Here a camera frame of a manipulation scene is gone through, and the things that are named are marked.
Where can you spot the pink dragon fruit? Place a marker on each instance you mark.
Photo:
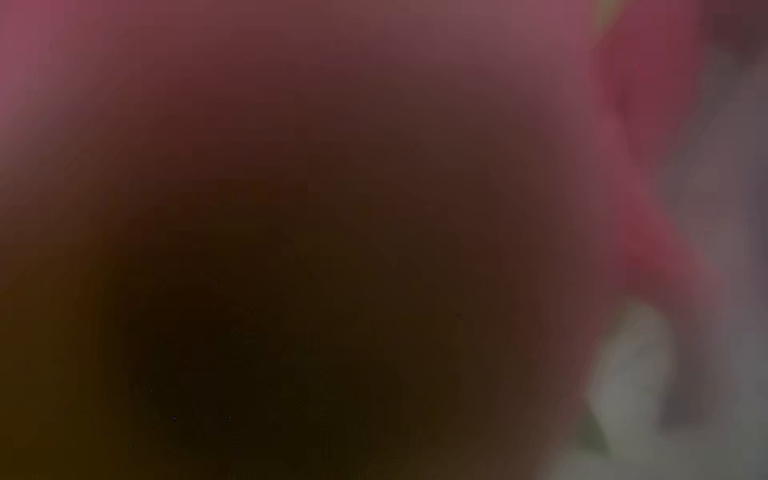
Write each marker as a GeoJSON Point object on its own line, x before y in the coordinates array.
{"type": "Point", "coordinates": [316, 239]}

